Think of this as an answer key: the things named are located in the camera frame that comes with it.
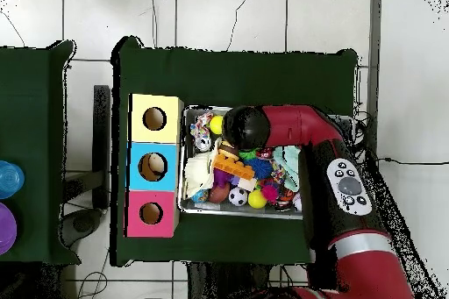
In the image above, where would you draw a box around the shallow mesh bin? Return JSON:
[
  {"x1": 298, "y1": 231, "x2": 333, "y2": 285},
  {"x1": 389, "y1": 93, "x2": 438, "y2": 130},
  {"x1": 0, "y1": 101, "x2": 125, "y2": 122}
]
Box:
[{"x1": 176, "y1": 103, "x2": 355, "y2": 221}]

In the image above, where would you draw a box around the orange toy building block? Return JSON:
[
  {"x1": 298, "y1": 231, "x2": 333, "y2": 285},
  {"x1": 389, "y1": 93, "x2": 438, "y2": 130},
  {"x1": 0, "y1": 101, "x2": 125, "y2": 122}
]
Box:
[{"x1": 212, "y1": 153, "x2": 256, "y2": 181}]

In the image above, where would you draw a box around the yellow ball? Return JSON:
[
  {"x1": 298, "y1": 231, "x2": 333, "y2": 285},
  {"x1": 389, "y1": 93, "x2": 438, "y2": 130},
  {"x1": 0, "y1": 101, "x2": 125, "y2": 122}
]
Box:
[
  {"x1": 247, "y1": 189, "x2": 268, "y2": 210},
  {"x1": 209, "y1": 115, "x2": 225, "y2": 135}
]

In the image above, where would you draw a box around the colourful crumpled wrapper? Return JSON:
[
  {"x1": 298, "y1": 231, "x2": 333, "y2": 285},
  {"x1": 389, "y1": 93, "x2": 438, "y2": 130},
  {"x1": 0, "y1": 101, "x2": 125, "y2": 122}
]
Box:
[{"x1": 189, "y1": 111, "x2": 214, "y2": 139}]

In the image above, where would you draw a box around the cream cloth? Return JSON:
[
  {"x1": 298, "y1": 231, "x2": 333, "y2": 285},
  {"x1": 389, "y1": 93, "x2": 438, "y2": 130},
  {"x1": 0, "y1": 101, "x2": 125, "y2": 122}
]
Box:
[{"x1": 184, "y1": 140, "x2": 220, "y2": 199}]

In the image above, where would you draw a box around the small blue spiky ball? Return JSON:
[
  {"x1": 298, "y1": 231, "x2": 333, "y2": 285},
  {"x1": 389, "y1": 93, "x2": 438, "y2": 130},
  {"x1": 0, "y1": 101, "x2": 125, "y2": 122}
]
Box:
[{"x1": 245, "y1": 156, "x2": 274, "y2": 180}]

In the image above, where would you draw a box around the brown toy football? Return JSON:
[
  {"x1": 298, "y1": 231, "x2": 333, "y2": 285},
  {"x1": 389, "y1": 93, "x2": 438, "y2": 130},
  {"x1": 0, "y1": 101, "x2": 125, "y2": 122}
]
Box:
[{"x1": 209, "y1": 184, "x2": 231, "y2": 204}]

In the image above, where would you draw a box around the small soccer ball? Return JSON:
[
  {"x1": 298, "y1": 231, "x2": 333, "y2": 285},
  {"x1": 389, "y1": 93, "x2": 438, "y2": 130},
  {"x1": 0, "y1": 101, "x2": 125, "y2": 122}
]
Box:
[{"x1": 228, "y1": 186, "x2": 249, "y2": 207}]

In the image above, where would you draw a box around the mint green cloth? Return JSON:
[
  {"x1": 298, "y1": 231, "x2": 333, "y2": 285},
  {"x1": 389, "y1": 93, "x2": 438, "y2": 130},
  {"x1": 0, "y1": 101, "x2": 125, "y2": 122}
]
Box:
[{"x1": 272, "y1": 145, "x2": 302, "y2": 193}]

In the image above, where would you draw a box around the dark green tablecloth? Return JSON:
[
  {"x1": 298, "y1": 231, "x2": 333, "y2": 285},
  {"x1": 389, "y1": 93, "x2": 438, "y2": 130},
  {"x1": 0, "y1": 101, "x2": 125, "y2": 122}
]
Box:
[
  {"x1": 110, "y1": 35, "x2": 359, "y2": 267},
  {"x1": 0, "y1": 39, "x2": 81, "y2": 266}
]

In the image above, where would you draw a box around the blue plastic lid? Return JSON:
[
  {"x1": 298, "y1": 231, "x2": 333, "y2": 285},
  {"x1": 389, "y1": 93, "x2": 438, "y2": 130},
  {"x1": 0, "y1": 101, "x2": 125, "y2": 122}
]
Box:
[{"x1": 0, "y1": 160, "x2": 25, "y2": 199}]

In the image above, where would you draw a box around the purple plastic lid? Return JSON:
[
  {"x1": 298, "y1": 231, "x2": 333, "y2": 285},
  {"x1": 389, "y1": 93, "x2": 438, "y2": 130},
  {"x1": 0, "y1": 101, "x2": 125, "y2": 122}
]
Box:
[{"x1": 0, "y1": 202, "x2": 18, "y2": 256}]

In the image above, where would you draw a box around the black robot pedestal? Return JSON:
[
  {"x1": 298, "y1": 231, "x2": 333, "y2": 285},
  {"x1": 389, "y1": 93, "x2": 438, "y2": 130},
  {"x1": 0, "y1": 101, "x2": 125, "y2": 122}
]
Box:
[{"x1": 185, "y1": 261, "x2": 310, "y2": 299}]

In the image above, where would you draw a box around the thin black cable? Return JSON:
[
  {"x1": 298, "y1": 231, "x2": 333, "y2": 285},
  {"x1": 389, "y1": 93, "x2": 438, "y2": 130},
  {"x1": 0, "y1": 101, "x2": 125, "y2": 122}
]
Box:
[{"x1": 75, "y1": 249, "x2": 109, "y2": 299}]

